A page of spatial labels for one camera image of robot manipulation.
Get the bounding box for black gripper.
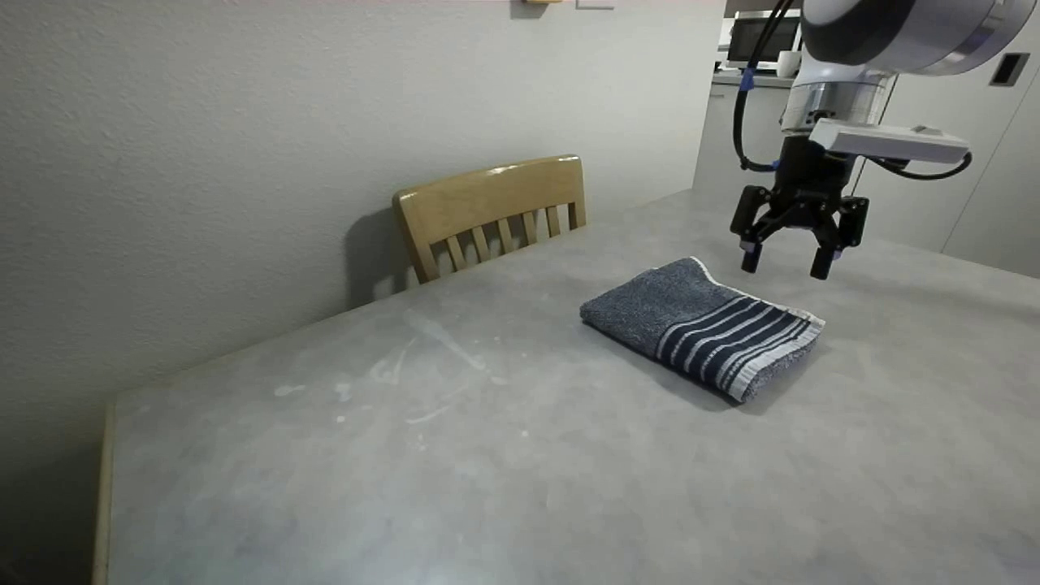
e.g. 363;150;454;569
727;134;874;284

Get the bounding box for black recessed door handle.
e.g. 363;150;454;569
989;50;1034;90

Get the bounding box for white low counter cabinet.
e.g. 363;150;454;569
691;70;810;210

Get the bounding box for wooden slat-back chair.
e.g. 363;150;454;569
391;150;592;286

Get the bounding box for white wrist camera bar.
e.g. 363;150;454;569
806;114;972;168

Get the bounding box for black camera cable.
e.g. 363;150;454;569
864;150;976;184

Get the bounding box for blue striped cloth towel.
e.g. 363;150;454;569
578;254;827;406

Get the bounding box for tall white cabinet doors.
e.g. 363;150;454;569
773;0;1040;281

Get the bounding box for dark screen appliance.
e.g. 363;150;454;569
721;11;806;78

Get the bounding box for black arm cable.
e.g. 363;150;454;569
727;0;801;174

